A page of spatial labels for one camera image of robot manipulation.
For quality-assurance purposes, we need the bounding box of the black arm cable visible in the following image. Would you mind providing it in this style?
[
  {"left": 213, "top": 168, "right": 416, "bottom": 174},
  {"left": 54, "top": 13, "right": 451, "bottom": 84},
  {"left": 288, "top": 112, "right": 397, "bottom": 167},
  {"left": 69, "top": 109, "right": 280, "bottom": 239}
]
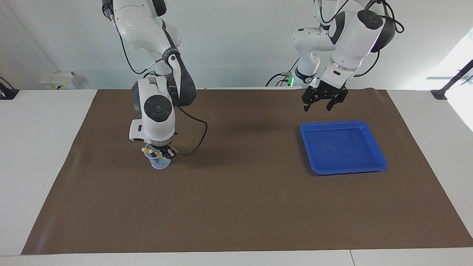
[
  {"left": 312, "top": 0, "right": 405, "bottom": 78},
  {"left": 111, "top": 15, "right": 208, "bottom": 156}
]

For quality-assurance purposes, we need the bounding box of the white wall socket box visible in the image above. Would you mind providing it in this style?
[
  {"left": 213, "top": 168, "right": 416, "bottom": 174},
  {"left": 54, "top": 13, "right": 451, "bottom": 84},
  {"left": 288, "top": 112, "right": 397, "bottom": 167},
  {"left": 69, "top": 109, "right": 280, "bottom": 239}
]
[{"left": 40, "top": 71, "right": 80, "bottom": 89}]

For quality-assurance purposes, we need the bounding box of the brown table mat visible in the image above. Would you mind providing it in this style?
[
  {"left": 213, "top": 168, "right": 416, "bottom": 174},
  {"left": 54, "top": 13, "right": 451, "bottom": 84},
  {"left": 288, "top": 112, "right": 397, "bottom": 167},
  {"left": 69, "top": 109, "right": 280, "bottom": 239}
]
[{"left": 21, "top": 88, "right": 473, "bottom": 255}]

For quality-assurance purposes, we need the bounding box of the translucent mesh pen cup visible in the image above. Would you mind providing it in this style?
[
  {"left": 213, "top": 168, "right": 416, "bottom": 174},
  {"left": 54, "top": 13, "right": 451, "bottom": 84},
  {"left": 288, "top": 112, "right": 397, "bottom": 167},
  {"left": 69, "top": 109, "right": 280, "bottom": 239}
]
[{"left": 144, "top": 143, "right": 171, "bottom": 170}]

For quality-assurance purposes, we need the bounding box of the black camera stand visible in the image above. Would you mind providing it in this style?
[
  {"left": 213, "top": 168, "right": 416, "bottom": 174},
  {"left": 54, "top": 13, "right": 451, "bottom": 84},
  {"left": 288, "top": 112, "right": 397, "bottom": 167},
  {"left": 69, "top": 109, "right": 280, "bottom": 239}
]
[{"left": 431, "top": 59, "right": 473, "bottom": 100}]

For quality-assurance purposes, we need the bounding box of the blue plastic tray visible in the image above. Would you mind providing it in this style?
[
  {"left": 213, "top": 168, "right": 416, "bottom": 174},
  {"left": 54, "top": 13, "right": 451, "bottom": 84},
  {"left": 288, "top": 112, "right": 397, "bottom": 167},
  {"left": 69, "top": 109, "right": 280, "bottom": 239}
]
[{"left": 300, "top": 120, "right": 388, "bottom": 175}]

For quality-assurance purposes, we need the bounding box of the black base cable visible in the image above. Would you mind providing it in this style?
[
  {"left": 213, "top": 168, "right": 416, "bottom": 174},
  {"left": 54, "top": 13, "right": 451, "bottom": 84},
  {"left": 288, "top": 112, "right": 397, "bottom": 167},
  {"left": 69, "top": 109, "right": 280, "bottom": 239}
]
[{"left": 265, "top": 55, "right": 300, "bottom": 88}]

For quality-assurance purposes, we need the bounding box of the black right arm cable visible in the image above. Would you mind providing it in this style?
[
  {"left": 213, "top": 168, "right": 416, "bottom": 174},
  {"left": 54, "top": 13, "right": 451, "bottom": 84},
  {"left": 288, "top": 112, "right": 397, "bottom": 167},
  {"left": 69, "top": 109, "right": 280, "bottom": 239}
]
[{"left": 111, "top": 15, "right": 208, "bottom": 156}]

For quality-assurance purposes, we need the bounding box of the black table clamp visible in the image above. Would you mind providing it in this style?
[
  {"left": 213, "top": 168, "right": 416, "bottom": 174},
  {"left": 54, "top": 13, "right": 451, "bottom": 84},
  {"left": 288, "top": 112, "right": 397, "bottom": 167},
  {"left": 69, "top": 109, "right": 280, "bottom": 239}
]
[{"left": 0, "top": 76, "right": 20, "bottom": 100}]

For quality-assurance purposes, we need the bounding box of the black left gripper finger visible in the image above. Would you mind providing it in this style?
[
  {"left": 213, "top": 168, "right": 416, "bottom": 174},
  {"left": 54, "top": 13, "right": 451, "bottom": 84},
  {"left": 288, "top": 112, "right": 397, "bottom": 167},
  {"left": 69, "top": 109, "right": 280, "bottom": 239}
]
[
  {"left": 326, "top": 91, "right": 348, "bottom": 112},
  {"left": 302, "top": 89, "right": 318, "bottom": 112}
]

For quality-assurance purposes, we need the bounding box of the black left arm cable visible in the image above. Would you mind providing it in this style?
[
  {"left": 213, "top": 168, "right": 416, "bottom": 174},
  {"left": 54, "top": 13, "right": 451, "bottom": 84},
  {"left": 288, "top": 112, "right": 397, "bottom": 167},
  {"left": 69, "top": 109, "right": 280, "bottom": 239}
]
[{"left": 312, "top": 0, "right": 405, "bottom": 78}]

